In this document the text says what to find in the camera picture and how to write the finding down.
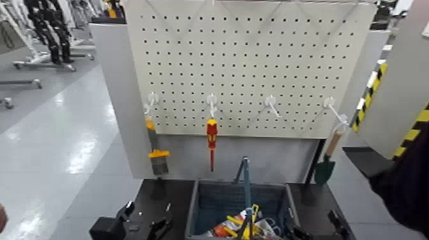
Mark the black pegboard stand post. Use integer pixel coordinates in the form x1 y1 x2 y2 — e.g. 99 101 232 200
303 139 327 205

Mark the grey wheeled stand base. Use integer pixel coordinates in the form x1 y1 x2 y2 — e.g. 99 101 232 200
12 59 78 73
0 79 43 90

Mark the grey pillar hazard tape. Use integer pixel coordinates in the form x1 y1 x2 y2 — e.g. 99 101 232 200
351 0 429 160

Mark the white perforated pegboard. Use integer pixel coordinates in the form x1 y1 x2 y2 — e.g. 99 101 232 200
124 0 378 140

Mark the orange grey paint brush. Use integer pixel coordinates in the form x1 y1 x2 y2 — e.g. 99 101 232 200
145 116 171 176

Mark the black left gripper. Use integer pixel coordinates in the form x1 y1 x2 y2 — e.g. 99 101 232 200
89 200 174 240

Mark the white orange package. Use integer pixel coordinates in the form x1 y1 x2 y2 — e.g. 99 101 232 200
207 211 284 240

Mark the green trowel wooden handle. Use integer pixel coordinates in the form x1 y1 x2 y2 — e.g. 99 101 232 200
313 130 343 186

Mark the bare person hand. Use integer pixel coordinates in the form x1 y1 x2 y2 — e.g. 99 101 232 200
0 204 8 234

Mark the person in dark clothes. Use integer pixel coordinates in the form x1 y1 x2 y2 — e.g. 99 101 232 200
368 122 429 237

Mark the dark background equipment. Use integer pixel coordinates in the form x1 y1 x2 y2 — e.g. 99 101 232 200
370 0 400 31

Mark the yellow handled tool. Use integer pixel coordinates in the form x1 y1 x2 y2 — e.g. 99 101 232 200
226 215 249 239

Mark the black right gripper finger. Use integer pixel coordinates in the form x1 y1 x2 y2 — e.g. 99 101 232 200
327 208 352 240
285 211 313 240

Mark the black humanoid robot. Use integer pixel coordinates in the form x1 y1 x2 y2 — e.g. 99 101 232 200
23 0 76 65

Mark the red yellow screwdriver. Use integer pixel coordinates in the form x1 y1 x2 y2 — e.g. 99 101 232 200
206 118 218 172

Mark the yellow paint roller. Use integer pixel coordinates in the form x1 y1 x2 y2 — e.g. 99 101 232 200
241 204 261 240

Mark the grey blue crate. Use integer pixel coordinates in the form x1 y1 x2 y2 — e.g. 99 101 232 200
185 179 301 240

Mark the white humanoid robot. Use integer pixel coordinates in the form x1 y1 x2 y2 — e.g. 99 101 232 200
0 0 43 64

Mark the yellow purple background object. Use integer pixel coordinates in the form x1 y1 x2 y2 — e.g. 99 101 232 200
91 0 128 25

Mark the white pegboard hook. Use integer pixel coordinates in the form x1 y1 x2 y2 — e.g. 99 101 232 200
264 94 282 119
323 96 350 127
206 93 218 119
144 92 160 117

